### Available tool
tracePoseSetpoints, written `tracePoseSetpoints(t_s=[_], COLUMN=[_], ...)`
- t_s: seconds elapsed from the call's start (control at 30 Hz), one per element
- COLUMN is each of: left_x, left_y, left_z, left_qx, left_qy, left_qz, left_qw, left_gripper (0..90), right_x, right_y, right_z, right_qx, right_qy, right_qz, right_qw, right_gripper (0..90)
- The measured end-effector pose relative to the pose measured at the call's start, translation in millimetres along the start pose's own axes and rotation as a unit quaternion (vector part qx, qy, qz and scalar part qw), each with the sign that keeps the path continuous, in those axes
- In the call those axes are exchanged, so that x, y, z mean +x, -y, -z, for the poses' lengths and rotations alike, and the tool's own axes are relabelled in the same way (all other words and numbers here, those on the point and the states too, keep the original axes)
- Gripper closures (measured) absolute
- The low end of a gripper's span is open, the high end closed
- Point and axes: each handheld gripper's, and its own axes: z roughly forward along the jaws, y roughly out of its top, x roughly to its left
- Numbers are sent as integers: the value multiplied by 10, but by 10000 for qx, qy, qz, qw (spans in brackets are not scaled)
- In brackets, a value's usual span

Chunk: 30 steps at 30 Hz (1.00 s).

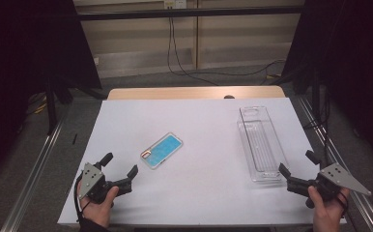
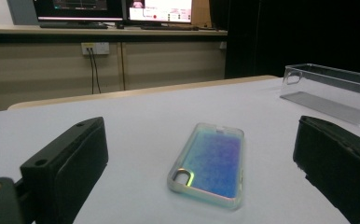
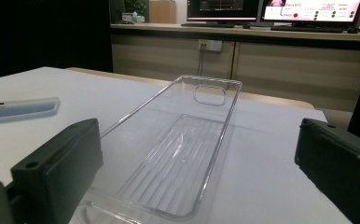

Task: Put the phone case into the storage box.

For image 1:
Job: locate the person's left hand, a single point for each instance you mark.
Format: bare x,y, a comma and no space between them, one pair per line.
99,211

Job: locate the small black stick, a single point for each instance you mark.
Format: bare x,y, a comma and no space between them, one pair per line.
74,138

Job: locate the black stand pole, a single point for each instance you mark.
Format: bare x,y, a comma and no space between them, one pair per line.
316,96
51,109

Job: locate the clear-rimmed glitter phone case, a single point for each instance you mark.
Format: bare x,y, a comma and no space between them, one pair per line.
162,150

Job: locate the dark table grommet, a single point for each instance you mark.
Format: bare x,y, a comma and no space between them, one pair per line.
229,96

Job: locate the white wall socket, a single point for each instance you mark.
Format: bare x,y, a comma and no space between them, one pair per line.
175,4

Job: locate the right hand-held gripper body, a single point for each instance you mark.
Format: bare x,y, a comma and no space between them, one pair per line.
336,175

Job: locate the black curtain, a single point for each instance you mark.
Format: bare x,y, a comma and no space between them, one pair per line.
30,48
352,64

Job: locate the clear plastic box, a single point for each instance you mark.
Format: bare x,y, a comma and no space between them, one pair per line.
262,145

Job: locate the black horizontal bar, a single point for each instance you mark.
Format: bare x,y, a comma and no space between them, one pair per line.
191,13

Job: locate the metal floor rail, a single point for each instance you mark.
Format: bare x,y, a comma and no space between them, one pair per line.
33,174
336,151

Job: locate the person's right hand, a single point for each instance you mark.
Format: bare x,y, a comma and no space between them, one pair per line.
328,212

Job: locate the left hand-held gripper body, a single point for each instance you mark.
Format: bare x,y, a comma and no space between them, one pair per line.
89,180

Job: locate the wooden table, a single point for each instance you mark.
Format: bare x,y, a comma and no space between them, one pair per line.
175,92

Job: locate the white board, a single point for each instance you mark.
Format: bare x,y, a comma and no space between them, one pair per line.
200,193

